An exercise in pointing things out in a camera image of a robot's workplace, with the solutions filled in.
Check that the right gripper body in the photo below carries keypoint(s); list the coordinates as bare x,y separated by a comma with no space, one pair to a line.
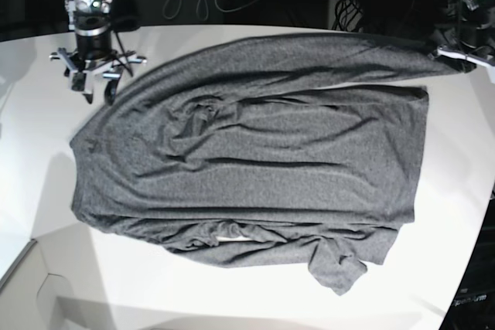
90,51

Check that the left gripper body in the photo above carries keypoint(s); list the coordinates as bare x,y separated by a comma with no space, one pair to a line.
467,39

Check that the dark grey t-shirt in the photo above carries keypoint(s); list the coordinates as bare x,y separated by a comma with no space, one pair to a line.
300,148

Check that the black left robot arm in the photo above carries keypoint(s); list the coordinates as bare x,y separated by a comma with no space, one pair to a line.
475,12

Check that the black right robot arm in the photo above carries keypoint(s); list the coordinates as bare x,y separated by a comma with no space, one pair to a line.
94,23

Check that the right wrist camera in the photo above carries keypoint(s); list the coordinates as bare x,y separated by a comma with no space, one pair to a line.
80,84

